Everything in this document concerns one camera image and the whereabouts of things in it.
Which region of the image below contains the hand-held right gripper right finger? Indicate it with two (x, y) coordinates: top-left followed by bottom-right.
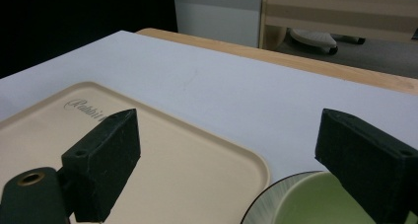
(313, 108), (418, 224)

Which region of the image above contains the white chair base with casters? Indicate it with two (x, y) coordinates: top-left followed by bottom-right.
(289, 28), (367, 56)

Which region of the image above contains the green bowl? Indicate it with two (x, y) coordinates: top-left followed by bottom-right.
(271, 171), (418, 224)

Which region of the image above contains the wooden cabinet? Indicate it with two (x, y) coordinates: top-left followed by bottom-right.
(258, 0), (418, 50)

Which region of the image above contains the black curtain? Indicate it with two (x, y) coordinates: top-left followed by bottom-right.
(0, 0), (178, 80)

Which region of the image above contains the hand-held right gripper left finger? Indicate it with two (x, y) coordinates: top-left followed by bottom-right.
(56, 108), (142, 224)

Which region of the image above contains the beige plastic tray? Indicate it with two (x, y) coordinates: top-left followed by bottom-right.
(0, 81), (271, 224)

